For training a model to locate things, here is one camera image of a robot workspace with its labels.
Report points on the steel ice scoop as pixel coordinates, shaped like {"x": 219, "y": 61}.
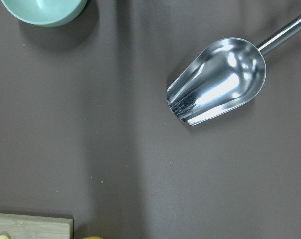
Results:
{"x": 227, "y": 74}

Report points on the upper whole lemon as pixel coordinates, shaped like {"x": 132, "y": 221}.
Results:
{"x": 93, "y": 237}

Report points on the mint green bowl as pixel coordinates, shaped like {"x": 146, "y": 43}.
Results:
{"x": 45, "y": 13}

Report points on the bamboo cutting board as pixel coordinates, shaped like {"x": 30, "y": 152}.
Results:
{"x": 35, "y": 227}

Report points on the yellow plastic knife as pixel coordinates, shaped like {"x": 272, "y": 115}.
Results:
{"x": 4, "y": 237}

